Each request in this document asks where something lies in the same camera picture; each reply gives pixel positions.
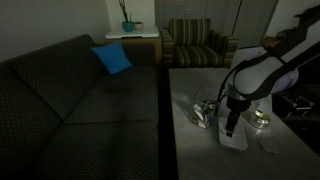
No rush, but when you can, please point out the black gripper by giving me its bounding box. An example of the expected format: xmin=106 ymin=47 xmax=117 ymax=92
xmin=225 ymin=97 xmax=252 ymax=138

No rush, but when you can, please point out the clear container with packets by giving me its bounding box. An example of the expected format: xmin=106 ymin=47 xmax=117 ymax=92
xmin=191 ymin=85 xmax=223 ymax=130

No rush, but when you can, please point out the glass candle jar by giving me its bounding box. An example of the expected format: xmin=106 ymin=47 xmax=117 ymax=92
xmin=249 ymin=109 xmax=271 ymax=130

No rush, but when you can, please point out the round grey coaster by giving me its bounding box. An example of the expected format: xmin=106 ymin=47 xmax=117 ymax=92
xmin=259 ymin=138 xmax=280 ymax=155

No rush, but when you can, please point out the black device box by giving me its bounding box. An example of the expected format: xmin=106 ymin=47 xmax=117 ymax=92
xmin=283 ymin=94 xmax=315 ymax=118

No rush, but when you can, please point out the striped armchair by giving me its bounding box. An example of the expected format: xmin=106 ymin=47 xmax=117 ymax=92
xmin=160 ymin=17 xmax=240 ymax=70

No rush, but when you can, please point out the wooden side table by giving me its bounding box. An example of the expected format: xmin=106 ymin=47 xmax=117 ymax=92
xmin=103 ymin=35 xmax=164 ymax=72

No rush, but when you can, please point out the blue pillow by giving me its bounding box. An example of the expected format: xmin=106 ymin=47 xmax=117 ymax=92
xmin=90 ymin=41 xmax=133 ymax=75

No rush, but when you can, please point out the teal plant pot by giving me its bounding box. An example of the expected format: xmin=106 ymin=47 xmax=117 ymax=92
xmin=117 ymin=0 xmax=136 ymax=33

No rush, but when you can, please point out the dark grey sofa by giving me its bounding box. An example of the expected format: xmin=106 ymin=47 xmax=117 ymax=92
xmin=0 ymin=33 xmax=162 ymax=180

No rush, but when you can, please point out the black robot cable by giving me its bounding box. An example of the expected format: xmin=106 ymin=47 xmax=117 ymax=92
xmin=216 ymin=6 xmax=320 ymax=105

